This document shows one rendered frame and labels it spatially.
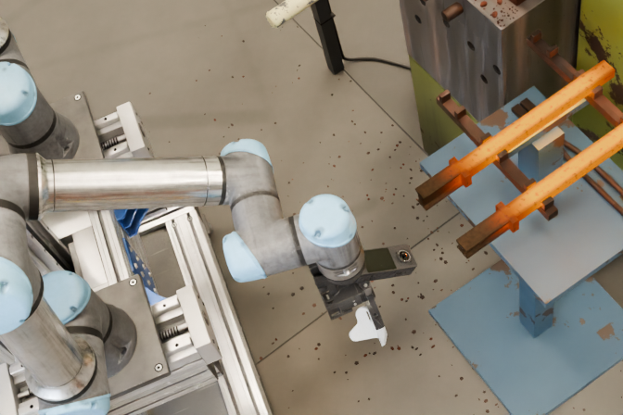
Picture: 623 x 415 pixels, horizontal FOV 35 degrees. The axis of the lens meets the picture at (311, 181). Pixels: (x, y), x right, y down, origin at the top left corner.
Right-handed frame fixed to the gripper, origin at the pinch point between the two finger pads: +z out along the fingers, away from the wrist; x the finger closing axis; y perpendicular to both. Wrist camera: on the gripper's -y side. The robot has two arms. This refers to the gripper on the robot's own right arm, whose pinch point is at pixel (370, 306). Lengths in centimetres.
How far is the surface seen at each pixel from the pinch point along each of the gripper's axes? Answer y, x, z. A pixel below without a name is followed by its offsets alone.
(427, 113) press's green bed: -38, -76, 68
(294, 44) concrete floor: -16, -137, 93
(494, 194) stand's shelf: -32.5, -20.6, 19.9
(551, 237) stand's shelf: -38.1, -7.3, 19.9
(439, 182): -19.2, -12.5, -8.4
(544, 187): -34.6, -4.2, -7.3
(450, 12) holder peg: -40, -56, 5
